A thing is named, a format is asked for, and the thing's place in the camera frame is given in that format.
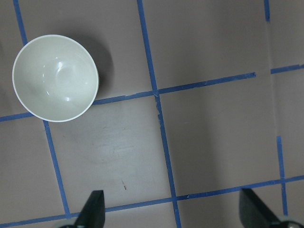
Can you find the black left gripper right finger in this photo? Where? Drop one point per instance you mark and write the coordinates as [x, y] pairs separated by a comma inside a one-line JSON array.
[[254, 213]]

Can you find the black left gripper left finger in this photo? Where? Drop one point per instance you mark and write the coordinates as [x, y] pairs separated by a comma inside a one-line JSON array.
[[92, 214]]

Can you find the white ceramic bowl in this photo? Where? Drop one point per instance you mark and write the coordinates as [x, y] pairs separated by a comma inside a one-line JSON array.
[[55, 78]]

